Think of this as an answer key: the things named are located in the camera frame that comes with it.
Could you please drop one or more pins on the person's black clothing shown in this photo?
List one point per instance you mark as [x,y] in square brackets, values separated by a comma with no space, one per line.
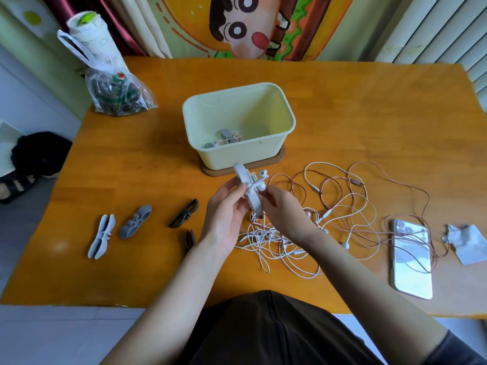
[274,332]

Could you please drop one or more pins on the black bag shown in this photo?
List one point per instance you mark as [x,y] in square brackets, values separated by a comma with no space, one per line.
[36,157]

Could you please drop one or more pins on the grey winder with wound earphones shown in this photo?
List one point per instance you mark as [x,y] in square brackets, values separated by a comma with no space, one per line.
[227,137]

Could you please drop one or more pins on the person's right fingers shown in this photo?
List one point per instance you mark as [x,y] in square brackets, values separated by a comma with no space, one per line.
[268,199]

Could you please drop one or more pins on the white rolled paper tube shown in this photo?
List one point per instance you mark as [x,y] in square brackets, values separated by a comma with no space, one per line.
[97,39]

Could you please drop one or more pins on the cream plastic storage bin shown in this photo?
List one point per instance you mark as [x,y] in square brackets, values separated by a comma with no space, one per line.
[243,121]

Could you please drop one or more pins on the cartoon print curtain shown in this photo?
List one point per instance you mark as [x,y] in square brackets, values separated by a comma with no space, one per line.
[251,24]

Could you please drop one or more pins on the maroon curtain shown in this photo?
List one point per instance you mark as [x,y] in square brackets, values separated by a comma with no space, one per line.
[95,18]

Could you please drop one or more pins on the clear plastic bag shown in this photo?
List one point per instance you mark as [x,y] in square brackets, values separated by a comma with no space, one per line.
[118,91]

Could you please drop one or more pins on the silver smartphone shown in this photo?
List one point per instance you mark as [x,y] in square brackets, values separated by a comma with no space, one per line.
[411,262]

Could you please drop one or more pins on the person's left thumb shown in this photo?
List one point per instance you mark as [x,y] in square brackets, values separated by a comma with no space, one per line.
[239,197]

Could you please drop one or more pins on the person's right hand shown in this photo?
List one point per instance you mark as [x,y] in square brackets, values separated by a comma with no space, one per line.
[287,214]

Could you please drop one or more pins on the white radiator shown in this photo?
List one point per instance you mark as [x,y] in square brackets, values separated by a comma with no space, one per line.
[441,34]

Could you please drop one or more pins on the person's left forearm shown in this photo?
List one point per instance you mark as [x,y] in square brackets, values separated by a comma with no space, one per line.
[173,300]

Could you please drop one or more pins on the person's right forearm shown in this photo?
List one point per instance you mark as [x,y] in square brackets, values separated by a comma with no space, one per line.
[373,300]

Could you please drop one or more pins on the brown wooden bin lid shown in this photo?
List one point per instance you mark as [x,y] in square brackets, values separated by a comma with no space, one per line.
[243,167]

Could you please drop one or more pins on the person's left hand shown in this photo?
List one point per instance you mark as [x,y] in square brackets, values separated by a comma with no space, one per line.
[222,218]

